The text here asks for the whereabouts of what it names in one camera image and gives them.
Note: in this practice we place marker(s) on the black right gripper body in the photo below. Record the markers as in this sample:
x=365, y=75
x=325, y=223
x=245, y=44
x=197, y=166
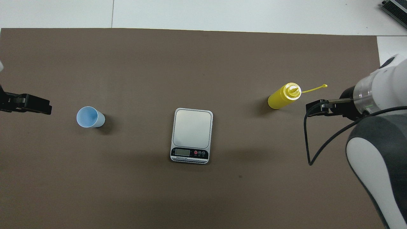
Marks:
x=348, y=108

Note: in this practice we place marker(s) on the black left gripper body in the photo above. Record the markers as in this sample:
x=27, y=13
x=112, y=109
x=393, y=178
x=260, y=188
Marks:
x=11, y=102

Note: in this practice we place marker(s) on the yellow squeeze seasoning bottle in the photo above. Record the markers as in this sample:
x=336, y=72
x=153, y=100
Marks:
x=279, y=98

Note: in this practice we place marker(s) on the light blue plastic cup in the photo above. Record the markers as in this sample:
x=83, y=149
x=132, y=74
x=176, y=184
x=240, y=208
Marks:
x=89, y=117

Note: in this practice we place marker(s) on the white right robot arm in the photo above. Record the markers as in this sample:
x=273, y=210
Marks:
x=381, y=89

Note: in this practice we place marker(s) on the silver digital kitchen scale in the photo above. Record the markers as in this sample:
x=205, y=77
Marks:
x=191, y=130

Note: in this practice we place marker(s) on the grey finned metal box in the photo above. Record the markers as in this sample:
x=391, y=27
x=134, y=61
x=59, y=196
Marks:
x=396, y=11

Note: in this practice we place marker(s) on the brown table mat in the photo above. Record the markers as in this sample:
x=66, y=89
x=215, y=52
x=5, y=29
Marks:
x=190, y=197

